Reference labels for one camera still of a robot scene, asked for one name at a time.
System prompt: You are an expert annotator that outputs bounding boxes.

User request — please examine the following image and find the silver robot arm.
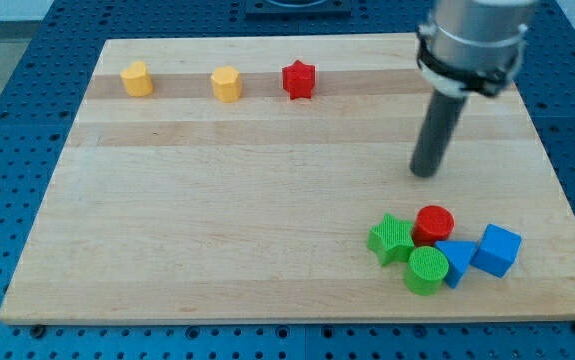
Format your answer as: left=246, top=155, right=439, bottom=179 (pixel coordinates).
left=417, top=0, right=538, bottom=98

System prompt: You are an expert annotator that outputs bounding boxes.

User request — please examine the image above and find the blue triangle block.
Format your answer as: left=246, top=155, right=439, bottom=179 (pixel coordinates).
left=435, top=240, right=477, bottom=289

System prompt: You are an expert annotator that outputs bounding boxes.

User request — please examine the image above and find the red cylinder block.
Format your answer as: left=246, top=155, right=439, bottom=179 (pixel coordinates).
left=411, top=205, right=455, bottom=246

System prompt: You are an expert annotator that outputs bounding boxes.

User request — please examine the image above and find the red star block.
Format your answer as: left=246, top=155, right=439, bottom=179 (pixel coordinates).
left=282, top=60, right=316, bottom=100

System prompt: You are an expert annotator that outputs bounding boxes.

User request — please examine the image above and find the yellow heart block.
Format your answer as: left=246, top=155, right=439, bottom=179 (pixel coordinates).
left=120, top=61, right=154, bottom=97

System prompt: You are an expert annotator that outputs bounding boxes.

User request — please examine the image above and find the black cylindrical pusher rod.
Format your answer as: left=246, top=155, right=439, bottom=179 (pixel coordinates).
left=409, top=90, right=467, bottom=178

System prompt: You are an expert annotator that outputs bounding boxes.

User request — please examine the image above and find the blue cube block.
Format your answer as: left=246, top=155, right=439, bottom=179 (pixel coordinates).
left=470, top=224, right=522, bottom=278

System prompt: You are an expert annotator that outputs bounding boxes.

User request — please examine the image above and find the light wooden board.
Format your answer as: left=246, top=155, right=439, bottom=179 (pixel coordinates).
left=0, top=34, right=575, bottom=325

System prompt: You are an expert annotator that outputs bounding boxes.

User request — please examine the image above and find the yellow hexagon block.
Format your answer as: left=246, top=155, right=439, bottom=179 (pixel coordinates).
left=211, top=66, right=242, bottom=103

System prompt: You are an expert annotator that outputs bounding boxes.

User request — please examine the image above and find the green star block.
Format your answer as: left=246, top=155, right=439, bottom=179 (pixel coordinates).
left=367, top=213, right=415, bottom=266

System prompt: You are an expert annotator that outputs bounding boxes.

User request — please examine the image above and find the green cylinder block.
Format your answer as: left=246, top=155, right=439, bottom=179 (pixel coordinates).
left=404, top=246, right=449, bottom=296

